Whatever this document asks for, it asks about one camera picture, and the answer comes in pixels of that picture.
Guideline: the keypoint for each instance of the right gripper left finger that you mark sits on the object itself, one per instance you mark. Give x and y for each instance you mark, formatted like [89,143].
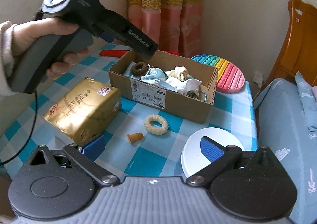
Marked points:
[83,157]

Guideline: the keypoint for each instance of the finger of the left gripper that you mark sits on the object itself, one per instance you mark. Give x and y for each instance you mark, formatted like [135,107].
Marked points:
[109,38]

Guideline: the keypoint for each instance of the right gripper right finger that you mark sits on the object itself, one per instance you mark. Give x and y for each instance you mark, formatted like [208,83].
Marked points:
[205,176]

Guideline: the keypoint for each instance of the brown hair scrunchie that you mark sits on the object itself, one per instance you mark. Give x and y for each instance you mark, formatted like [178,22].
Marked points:
[139,69]

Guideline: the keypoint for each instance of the orange foam earplug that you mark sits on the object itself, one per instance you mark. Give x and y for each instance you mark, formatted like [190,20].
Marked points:
[135,137]

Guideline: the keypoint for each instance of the round teal white plush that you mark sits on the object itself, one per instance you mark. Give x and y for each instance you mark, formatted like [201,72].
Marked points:
[154,73]

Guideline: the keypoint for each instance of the beige knotted cloth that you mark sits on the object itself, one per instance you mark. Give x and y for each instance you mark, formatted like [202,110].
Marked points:
[179,72]

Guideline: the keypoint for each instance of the blue face mask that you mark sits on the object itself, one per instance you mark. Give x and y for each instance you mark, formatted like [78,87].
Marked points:
[177,80]

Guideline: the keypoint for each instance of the white sleeve forearm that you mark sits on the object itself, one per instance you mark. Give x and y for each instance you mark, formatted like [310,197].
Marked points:
[7,60]

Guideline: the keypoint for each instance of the person left hand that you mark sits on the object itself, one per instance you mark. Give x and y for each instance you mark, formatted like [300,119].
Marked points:
[24,35]

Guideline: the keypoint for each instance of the red flat stick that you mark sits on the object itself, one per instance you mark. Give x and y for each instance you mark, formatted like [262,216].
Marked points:
[113,53]

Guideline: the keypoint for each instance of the clear jar white lid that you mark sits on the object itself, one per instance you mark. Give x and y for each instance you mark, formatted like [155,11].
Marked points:
[204,147]

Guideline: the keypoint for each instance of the blue checkered tablecloth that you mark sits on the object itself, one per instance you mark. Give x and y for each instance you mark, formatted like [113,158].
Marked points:
[140,140]

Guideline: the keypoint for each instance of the gold tissue pack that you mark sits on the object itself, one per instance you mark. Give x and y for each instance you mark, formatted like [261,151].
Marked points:
[86,110]

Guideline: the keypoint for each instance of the pink gold curtain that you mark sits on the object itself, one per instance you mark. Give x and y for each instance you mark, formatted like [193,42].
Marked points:
[175,25]

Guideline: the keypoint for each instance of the cream hair scrunchie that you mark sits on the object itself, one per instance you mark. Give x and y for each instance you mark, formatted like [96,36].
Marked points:
[156,124]

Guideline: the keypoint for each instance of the brown cardboard box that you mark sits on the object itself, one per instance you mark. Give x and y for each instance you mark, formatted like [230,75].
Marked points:
[187,107]

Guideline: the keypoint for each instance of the rainbow pop fidget toy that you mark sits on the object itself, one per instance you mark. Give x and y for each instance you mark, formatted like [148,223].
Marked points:
[230,79]

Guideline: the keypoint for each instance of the blue grey bedding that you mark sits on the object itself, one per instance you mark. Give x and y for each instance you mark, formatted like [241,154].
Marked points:
[287,119]

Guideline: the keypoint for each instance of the wooden bed headboard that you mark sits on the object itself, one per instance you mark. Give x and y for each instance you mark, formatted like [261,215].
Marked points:
[298,52]

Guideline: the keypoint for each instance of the white wall plug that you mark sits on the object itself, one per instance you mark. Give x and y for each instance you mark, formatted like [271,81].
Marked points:
[258,79]

